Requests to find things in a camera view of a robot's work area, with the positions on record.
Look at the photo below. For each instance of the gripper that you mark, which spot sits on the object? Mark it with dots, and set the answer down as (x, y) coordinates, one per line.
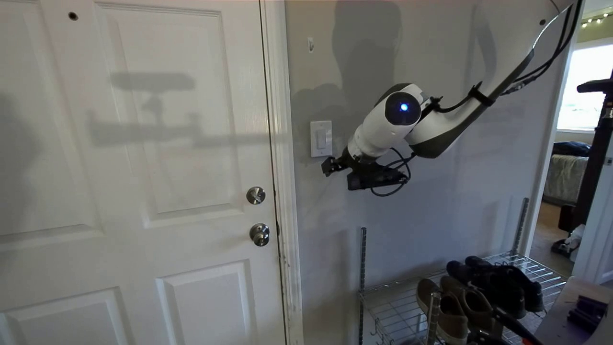
(346, 162)

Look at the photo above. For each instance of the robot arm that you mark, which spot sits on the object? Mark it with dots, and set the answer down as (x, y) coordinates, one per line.
(459, 120)

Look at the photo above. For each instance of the silver deadbolt knob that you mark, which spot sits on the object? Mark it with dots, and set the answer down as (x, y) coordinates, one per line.
(255, 195)

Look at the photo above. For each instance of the silver door knob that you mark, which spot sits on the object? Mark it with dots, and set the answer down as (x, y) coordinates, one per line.
(260, 235)

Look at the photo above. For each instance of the tan shoe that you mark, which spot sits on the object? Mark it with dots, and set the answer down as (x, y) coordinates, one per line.
(474, 306)
(450, 318)

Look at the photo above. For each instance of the black shoe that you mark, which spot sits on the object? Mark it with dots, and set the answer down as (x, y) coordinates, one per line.
(529, 290)
(498, 287)

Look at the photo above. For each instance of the white panel door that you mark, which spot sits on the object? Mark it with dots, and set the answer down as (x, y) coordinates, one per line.
(134, 191)

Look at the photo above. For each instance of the bed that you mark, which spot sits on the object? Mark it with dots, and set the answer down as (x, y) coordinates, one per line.
(565, 177)

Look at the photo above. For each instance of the pair of shoes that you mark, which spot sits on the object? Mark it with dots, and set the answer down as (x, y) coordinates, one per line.
(567, 244)

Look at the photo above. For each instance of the window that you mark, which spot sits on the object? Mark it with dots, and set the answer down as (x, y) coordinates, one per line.
(582, 91)

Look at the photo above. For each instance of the purple block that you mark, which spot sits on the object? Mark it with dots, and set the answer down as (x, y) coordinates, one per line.
(586, 314)

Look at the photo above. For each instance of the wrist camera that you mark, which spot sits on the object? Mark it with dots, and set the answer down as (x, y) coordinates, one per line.
(373, 178)

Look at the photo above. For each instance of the white light switch plate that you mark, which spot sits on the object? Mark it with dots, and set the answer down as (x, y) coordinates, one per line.
(321, 139)

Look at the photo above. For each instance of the small white wall hook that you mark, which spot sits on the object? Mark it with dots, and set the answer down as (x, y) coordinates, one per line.
(311, 45)

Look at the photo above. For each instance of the camera on tripod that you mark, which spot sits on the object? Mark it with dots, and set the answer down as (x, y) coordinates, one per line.
(594, 153)

